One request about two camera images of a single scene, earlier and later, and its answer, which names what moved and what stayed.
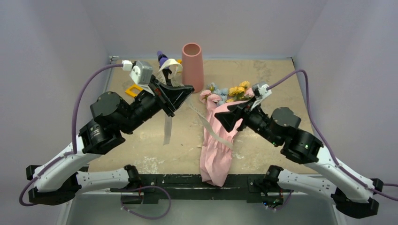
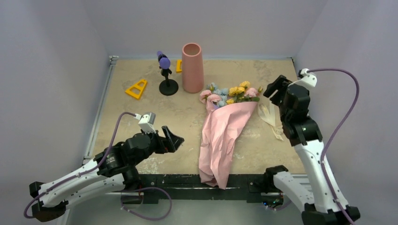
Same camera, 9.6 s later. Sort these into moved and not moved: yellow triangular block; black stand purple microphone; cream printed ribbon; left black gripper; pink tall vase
Moved: left black gripper; cream printed ribbon
Not moved: yellow triangular block; pink tall vase; black stand purple microphone
